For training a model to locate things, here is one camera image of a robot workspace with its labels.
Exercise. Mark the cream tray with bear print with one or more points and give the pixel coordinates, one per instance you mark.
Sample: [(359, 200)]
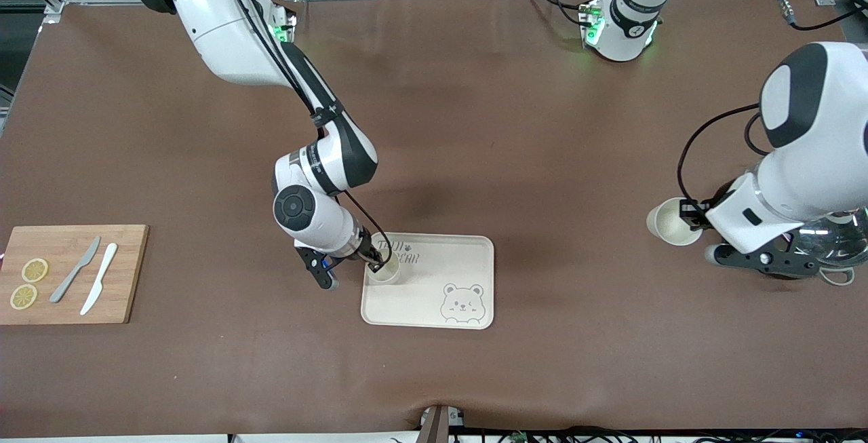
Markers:
[(434, 280)]

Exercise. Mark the lemon slice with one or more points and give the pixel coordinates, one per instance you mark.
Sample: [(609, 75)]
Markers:
[(24, 296), (35, 270)]

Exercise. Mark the grey plastic knife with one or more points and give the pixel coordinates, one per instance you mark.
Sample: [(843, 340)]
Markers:
[(74, 270)]

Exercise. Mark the white IKEA cup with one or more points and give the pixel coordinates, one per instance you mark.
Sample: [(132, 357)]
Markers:
[(390, 275), (668, 226)]

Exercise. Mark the glass pot lid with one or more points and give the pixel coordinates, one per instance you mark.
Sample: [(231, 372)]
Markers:
[(841, 239)]

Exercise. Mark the circuit board with green terminal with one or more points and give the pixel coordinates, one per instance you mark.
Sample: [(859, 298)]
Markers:
[(519, 437)]

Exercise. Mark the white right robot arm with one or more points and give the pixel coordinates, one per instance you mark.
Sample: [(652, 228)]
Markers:
[(217, 22)]

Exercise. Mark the white plastic knife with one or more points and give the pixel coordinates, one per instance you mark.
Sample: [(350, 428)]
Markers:
[(102, 273)]

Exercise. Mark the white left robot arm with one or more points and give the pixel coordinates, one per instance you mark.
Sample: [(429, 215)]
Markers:
[(814, 124)]

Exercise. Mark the wooden cutting board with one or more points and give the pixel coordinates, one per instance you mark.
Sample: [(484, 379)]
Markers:
[(129, 294)]

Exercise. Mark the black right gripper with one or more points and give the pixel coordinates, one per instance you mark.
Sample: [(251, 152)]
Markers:
[(367, 254)]

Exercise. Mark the small grey box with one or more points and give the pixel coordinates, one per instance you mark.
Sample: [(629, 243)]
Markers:
[(456, 419)]

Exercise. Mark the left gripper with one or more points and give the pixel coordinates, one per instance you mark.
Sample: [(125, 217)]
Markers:
[(717, 199)]

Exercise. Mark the brown wooden post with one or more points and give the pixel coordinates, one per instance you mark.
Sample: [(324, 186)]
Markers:
[(434, 429)]

